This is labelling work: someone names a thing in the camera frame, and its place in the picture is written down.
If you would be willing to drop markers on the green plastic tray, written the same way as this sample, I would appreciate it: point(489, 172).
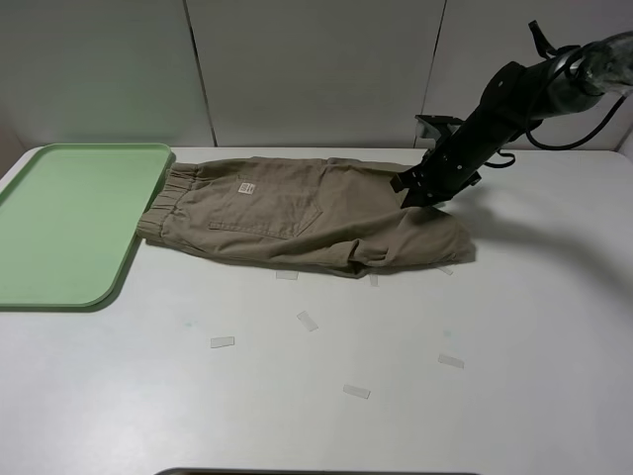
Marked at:
point(68, 221)

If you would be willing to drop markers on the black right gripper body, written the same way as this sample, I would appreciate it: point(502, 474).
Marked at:
point(500, 118)

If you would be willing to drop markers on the khaki shorts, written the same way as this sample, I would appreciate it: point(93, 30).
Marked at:
point(339, 215)

